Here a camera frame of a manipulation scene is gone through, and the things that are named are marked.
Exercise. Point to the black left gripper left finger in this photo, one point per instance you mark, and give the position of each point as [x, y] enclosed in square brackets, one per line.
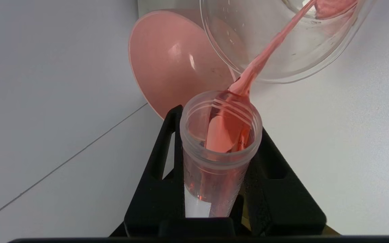
[154, 202]

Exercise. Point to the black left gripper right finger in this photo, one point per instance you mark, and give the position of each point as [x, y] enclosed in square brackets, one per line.
[282, 202]

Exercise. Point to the test tube with red pigment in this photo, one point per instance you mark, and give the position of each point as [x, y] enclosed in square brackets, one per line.
[214, 175]

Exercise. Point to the clear glass beaker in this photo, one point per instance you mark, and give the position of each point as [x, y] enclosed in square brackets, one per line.
[316, 47]

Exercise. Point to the pink plastic bowl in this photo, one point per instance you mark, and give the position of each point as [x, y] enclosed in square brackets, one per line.
[167, 60]

